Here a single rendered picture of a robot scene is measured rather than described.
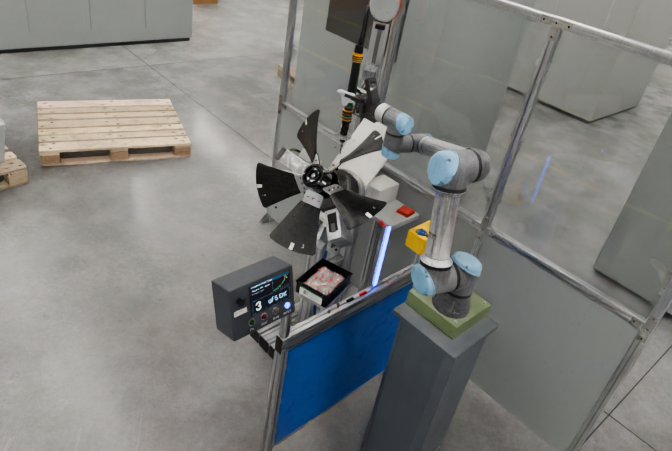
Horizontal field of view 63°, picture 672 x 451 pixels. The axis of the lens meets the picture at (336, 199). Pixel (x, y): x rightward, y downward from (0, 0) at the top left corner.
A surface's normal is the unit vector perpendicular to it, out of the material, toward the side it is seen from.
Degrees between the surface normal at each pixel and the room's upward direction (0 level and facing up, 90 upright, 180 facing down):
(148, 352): 0
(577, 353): 90
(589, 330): 90
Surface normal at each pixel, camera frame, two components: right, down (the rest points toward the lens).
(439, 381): -0.04, 0.51
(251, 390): 0.15, -0.84
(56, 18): 0.65, 0.48
